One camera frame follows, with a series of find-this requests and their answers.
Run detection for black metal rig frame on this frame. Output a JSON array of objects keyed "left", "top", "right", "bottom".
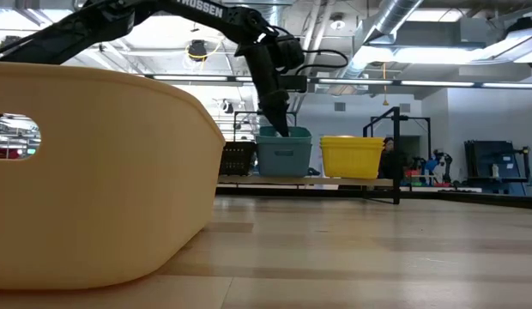
[{"left": 216, "top": 185, "right": 532, "bottom": 211}]

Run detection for orange plastic basket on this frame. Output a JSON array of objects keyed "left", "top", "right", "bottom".
[{"left": 0, "top": 62, "right": 227, "bottom": 292}]

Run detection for green plastic basket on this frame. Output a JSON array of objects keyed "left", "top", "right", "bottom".
[{"left": 259, "top": 125, "right": 312, "bottom": 139}]

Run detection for black left wrist camera cable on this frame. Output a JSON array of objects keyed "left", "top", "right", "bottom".
[{"left": 293, "top": 48, "right": 350, "bottom": 76}]

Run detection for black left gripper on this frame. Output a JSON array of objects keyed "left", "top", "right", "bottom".
[{"left": 234, "top": 39, "right": 309, "bottom": 138}]

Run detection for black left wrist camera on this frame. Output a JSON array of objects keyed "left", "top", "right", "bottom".
[{"left": 268, "top": 36, "right": 305, "bottom": 73}]

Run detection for wooden shelf with black frame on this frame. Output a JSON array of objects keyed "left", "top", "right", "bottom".
[{"left": 217, "top": 106, "right": 402, "bottom": 206}]

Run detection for red machine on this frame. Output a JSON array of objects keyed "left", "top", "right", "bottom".
[{"left": 0, "top": 145, "right": 25, "bottom": 161}]

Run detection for long linear ceiling light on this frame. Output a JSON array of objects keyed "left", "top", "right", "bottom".
[{"left": 143, "top": 73, "right": 532, "bottom": 89}]

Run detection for person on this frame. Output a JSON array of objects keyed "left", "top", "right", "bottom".
[{"left": 378, "top": 136, "right": 398, "bottom": 179}]

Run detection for yellow hanging cord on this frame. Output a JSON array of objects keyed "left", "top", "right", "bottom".
[{"left": 380, "top": 62, "right": 390, "bottom": 106}]

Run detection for blue-teal plastic basket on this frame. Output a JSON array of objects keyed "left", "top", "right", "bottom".
[{"left": 256, "top": 136, "right": 313, "bottom": 179}]

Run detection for black ceiling cord reel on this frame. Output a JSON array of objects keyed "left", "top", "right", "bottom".
[{"left": 188, "top": 39, "right": 209, "bottom": 61}]

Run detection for distant black metal frame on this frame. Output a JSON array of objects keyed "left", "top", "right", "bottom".
[{"left": 370, "top": 114, "right": 432, "bottom": 173}]

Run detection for black equipment rack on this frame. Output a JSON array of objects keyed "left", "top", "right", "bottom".
[{"left": 464, "top": 139, "right": 532, "bottom": 197}]

